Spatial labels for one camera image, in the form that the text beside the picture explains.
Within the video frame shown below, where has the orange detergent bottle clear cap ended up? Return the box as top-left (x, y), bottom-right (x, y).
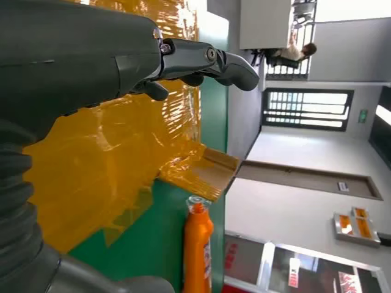
top-left (183, 195), bottom-right (214, 293)

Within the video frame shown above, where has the yellow plastic sheet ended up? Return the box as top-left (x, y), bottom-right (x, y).
top-left (23, 0), bottom-right (208, 255)

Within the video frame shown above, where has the green table mat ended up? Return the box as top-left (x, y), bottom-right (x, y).
top-left (68, 10), bottom-right (229, 293)

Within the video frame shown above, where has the brown cardboard box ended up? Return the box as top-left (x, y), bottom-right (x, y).
top-left (157, 145), bottom-right (241, 203)

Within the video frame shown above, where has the person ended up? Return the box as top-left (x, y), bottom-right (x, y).
top-left (263, 40), bottom-right (318, 70)

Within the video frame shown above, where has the black metal railing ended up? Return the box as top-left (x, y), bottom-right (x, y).
top-left (265, 0), bottom-right (318, 80)

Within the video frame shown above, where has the black barred window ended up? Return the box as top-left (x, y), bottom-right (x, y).
top-left (262, 88), bottom-right (355, 132)

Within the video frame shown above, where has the brown door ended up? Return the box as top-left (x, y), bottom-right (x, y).
top-left (236, 159), bottom-right (384, 202)

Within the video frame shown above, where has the red white fire extinguisher cabinet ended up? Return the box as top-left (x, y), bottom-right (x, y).
top-left (223, 230), bottom-right (391, 293)

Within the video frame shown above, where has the silver panel with orange signs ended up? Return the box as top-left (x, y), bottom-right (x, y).
top-left (333, 207), bottom-right (382, 248)

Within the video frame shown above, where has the dark glass panel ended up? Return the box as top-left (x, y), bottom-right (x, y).
top-left (368, 85), bottom-right (391, 171)

